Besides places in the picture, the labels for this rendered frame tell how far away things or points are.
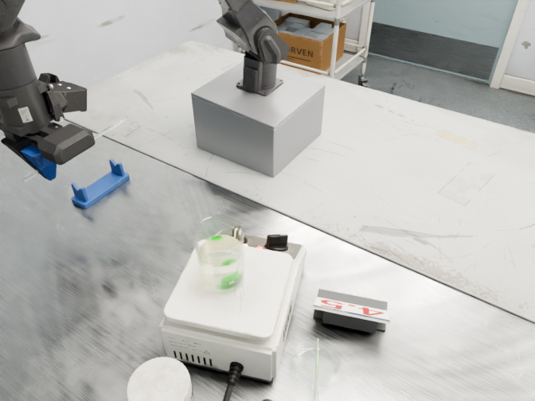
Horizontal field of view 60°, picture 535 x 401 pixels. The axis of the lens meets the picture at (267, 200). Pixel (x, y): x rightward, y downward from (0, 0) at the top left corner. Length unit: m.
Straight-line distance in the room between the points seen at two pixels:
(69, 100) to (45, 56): 1.39
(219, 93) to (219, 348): 0.47
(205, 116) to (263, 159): 0.13
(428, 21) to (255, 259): 3.03
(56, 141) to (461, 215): 0.60
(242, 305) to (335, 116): 0.58
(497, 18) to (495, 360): 2.88
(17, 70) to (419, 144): 0.68
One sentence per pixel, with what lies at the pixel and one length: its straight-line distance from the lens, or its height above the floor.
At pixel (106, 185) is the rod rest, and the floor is 0.91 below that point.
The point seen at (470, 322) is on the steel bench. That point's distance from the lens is 0.65.
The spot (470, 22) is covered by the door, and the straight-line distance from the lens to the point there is 3.40.
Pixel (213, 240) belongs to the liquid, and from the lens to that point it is 0.51.
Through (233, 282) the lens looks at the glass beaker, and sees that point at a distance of 0.50.
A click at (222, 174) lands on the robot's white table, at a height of 0.90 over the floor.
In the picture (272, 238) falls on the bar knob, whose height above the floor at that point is 0.97.
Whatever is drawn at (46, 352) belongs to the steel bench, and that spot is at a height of 0.90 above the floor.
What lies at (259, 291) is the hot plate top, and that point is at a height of 0.99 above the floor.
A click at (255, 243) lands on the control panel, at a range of 0.62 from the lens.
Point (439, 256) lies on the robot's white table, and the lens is 0.72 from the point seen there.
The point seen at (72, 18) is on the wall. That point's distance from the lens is 2.14.
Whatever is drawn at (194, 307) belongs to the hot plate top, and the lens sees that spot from 0.51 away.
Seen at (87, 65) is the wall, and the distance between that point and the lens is 2.21.
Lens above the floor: 1.39
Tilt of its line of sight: 40 degrees down
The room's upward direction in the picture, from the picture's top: straight up
